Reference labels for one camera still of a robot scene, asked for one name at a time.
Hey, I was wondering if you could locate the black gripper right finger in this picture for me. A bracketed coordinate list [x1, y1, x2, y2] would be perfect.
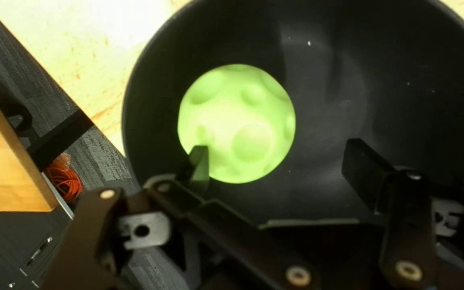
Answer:
[342, 138, 464, 290]

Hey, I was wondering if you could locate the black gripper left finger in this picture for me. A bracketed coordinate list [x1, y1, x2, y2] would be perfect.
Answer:
[43, 146, 308, 290]

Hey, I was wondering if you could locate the light green toy cabbage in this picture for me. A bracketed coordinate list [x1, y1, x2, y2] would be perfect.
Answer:
[178, 64, 297, 183]

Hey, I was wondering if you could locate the black bowl right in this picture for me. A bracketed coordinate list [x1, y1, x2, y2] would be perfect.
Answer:
[123, 0, 464, 222]

